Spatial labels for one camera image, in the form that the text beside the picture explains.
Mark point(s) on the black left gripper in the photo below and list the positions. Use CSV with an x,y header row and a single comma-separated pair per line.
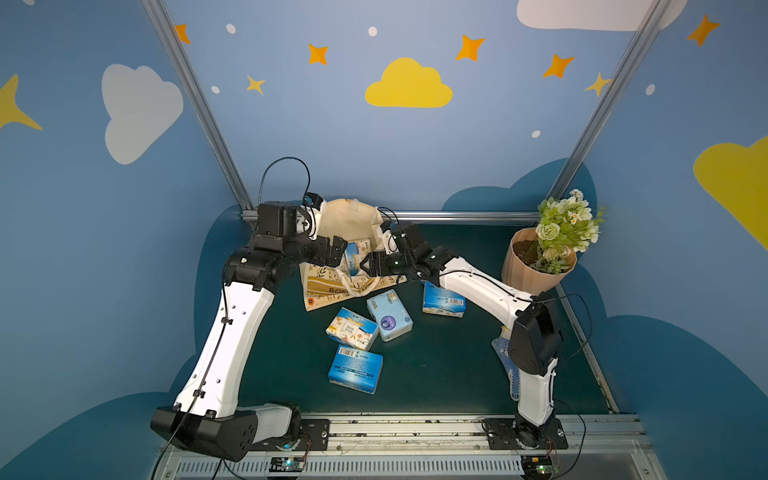
x,y
336,251

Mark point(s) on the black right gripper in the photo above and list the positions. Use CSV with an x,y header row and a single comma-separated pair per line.
x,y
378,264

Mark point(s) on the blue tissue pack barcode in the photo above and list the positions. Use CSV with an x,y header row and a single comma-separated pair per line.
x,y
442,302

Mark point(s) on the beige canvas tote bag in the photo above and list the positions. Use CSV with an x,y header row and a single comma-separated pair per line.
x,y
365,229

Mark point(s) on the tissue pack cream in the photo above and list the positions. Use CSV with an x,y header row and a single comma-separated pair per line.
x,y
359,250
353,330

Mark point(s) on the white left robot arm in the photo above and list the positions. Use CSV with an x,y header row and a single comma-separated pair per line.
x,y
205,417

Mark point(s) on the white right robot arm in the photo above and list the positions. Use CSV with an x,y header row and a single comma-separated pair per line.
x,y
535,338

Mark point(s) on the light blue tissue pack purple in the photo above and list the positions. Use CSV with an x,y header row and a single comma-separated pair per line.
x,y
390,314

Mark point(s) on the potted green white flowers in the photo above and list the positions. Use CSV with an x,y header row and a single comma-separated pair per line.
x,y
540,257

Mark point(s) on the blue dotted work glove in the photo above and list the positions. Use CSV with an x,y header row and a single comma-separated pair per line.
x,y
500,346

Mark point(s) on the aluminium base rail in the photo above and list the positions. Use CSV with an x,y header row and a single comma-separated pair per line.
x,y
436,446

